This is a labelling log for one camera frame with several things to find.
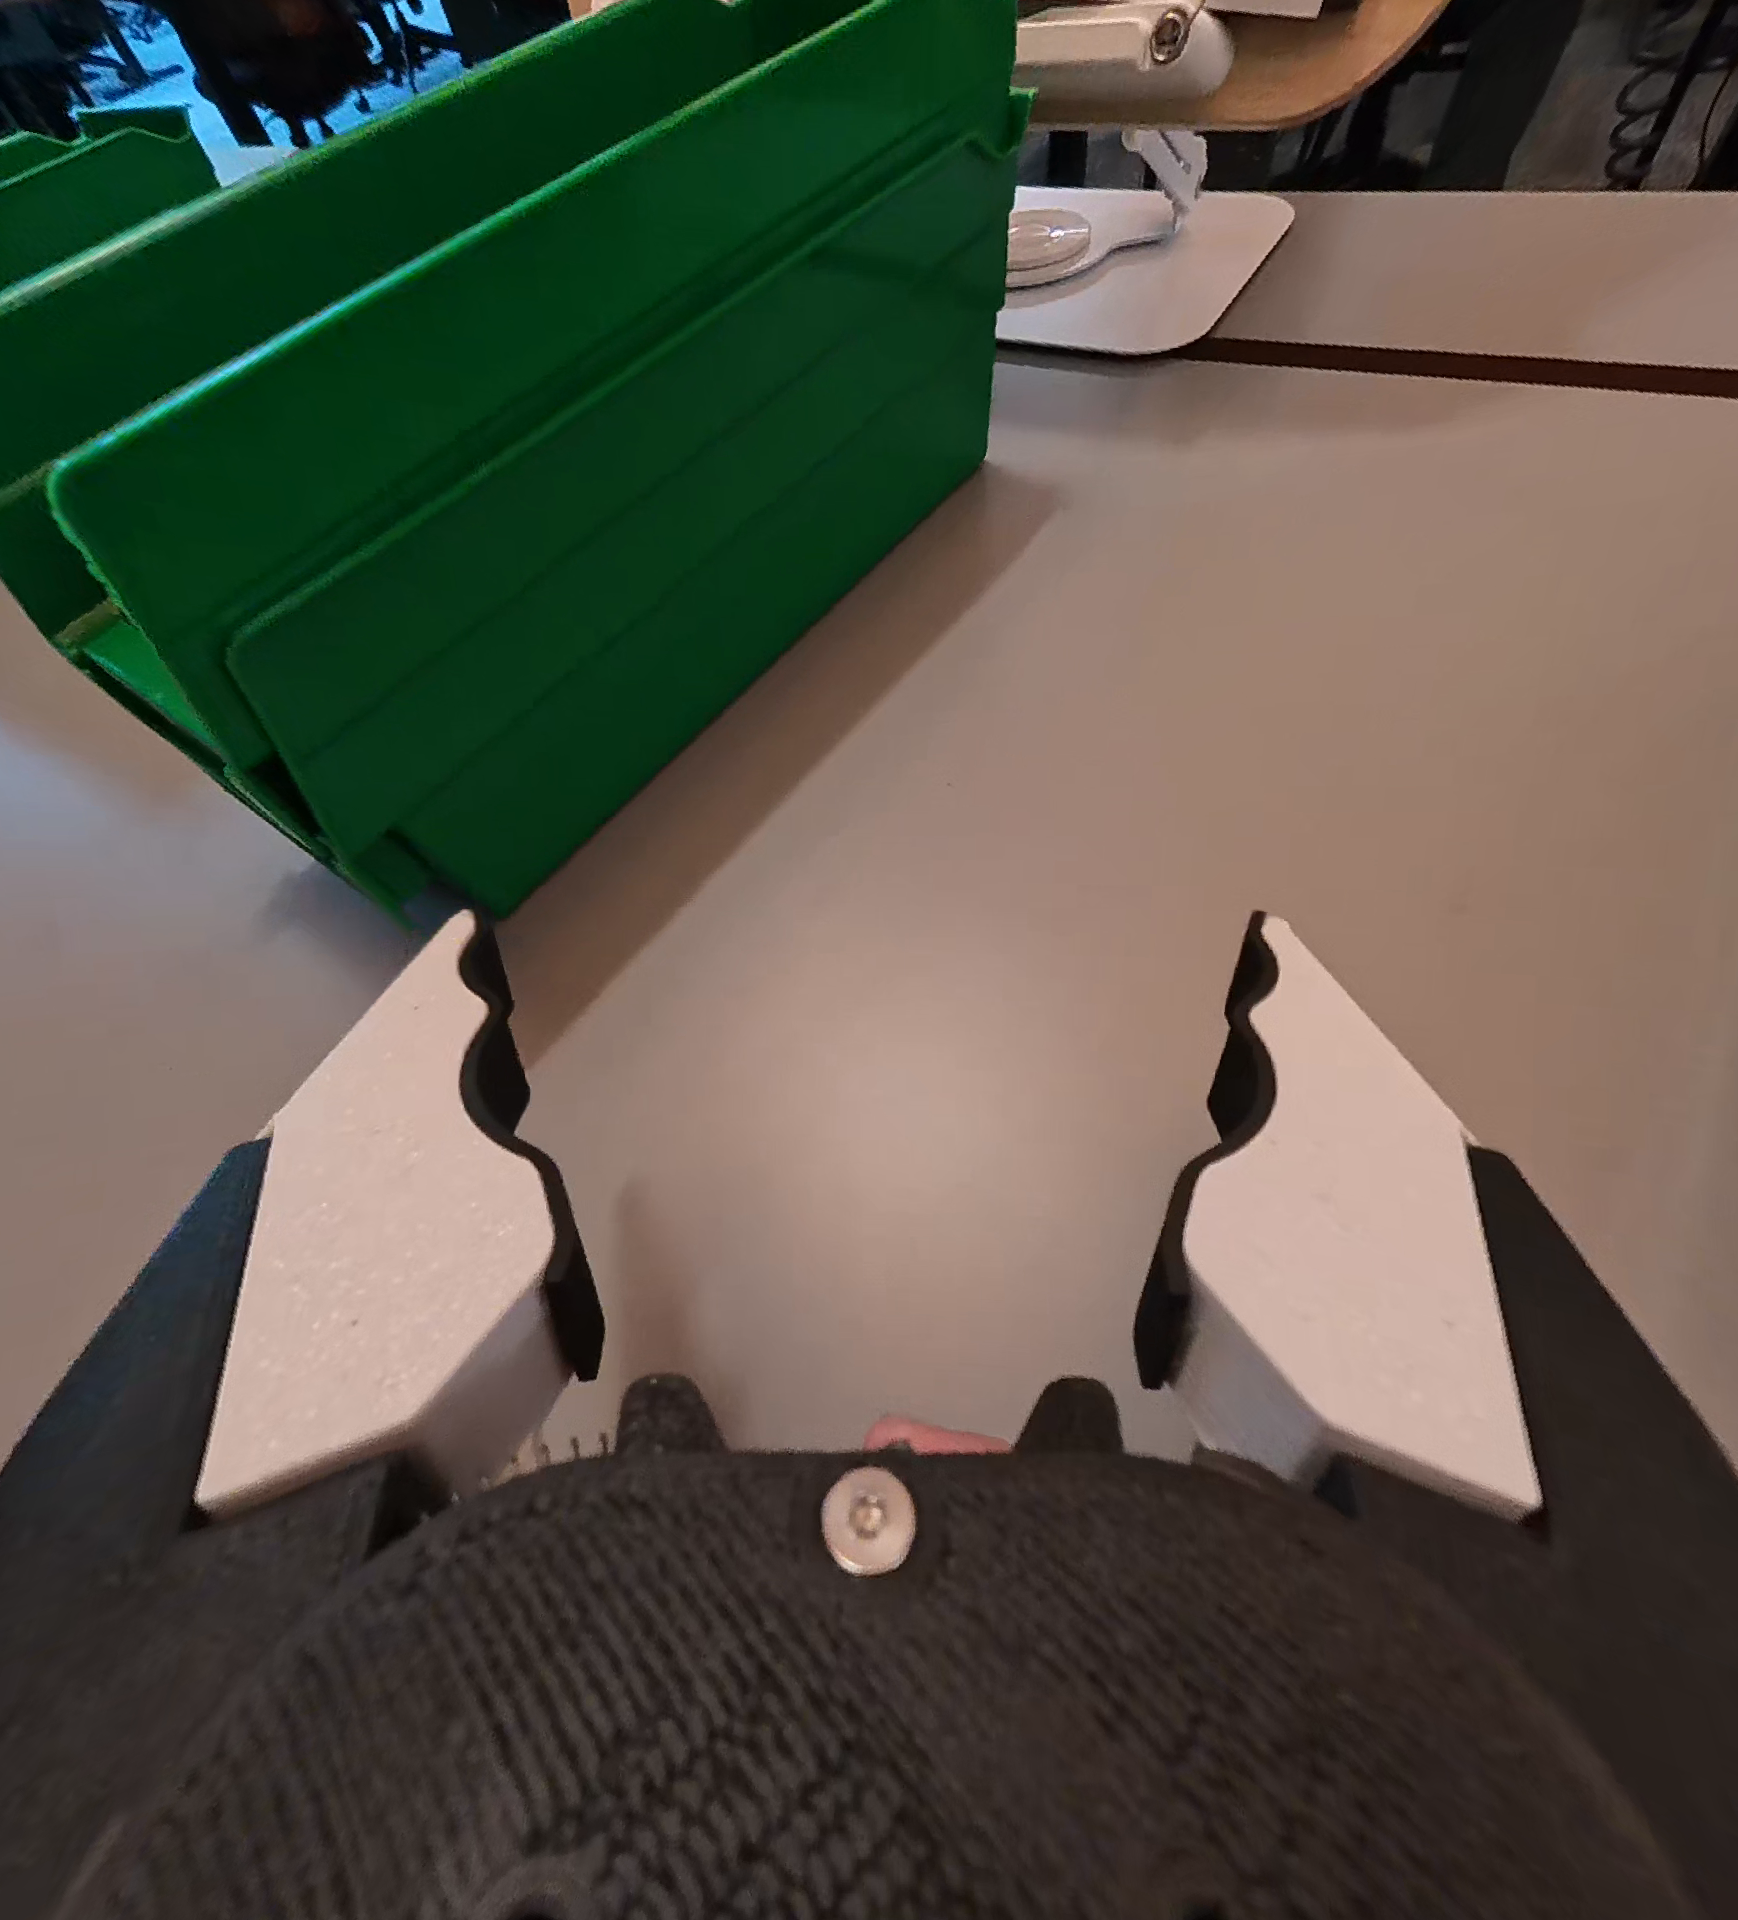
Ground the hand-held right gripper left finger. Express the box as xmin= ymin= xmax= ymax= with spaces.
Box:
xmin=191 ymin=907 xmax=608 ymax=1517

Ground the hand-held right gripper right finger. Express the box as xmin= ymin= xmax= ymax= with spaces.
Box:
xmin=1133 ymin=909 xmax=1545 ymax=1524

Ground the grey desk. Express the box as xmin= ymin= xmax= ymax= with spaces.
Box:
xmin=0 ymin=185 xmax=1738 ymax=1638

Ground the person's right hand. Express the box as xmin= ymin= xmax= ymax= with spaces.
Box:
xmin=868 ymin=1412 xmax=1016 ymax=1458

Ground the white clipboard stand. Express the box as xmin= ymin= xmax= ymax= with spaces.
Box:
xmin=996 ymin=0 xmax=1294 ymax=362

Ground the black coiled cable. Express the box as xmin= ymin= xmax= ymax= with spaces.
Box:
xmin=1603 ymin=0 xmax=1734 ymax=187

